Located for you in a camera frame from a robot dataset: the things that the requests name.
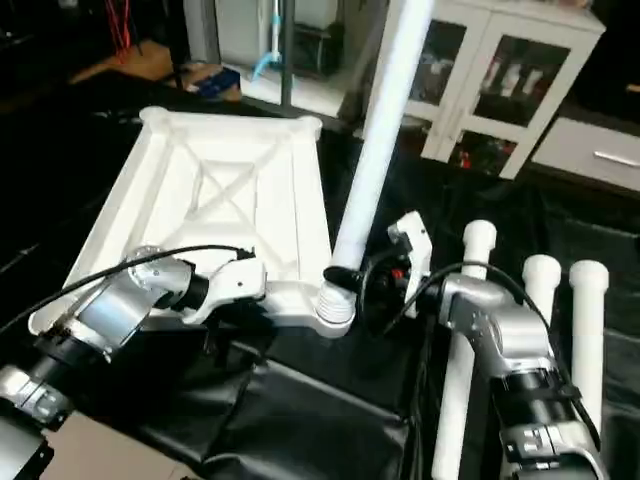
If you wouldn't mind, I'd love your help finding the white plastic table top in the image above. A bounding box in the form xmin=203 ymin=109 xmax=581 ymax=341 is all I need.
xmin=28 ymin=106 xmax=358 ymax=339

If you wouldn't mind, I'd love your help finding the white plastic table leg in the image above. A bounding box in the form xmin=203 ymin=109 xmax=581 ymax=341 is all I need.
xmin=432 ymin=220 xmax=498 ymax=480
xmin=568 ymin=260 xmax=611 ymax=423
xmin=520 ymin=254 xmax=564 ymax=373
xmin=318 ymin=0 xmax=436 ymax=339

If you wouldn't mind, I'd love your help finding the black work mat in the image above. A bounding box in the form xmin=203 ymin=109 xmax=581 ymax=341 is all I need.
xmin=0 ymin=75 xmax=640 ymax=480

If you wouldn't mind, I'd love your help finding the white glass door cabinet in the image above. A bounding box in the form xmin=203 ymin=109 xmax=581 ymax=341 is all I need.
xmin=365 ymin=0 xmax=607 ymax=181

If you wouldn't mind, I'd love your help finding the grey metal pole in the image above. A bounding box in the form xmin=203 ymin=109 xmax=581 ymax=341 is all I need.
xmin=279 ymin=0 xmax=298 ymax=109

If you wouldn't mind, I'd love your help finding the brown cardboard box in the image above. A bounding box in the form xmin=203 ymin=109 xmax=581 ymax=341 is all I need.
xmin=180 ymin=62 xmax=244 ymax=101

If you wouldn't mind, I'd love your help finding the light blue mop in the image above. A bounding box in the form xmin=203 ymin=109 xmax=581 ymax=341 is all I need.
xmin=249 ymin=0 xmax=287 ymax=81

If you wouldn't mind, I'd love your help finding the white drawer unit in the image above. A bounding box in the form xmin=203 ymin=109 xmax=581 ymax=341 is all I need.
xmin=530 ymin=117 xmax=640 ymax=193

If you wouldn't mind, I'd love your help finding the white appliance cabinet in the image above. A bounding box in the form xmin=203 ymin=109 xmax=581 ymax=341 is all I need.
xmin=213 ymin=0 xmax=347 ymax=77

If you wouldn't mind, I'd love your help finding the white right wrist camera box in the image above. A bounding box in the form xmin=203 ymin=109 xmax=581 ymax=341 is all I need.
xmin=387 ymin=211 xmax=433 ymax=319

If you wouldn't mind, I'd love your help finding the red cable bundle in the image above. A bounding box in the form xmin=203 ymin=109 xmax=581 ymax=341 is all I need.
xmin=104 ymin=0 xmax=137 ymax=53

